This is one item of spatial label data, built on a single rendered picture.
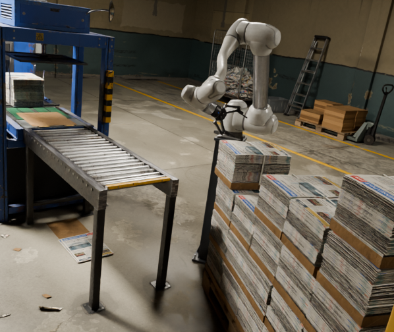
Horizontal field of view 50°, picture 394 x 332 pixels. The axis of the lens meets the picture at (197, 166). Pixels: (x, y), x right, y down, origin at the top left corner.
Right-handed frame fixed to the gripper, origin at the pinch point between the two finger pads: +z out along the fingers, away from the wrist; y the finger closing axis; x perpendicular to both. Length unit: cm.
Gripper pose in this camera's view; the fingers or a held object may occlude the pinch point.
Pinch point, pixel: (238, 126)
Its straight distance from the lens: 255.7
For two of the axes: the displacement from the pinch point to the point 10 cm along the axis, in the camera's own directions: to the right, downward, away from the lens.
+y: -5.5, 8.3, 1.4
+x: 2.9, 3.4, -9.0
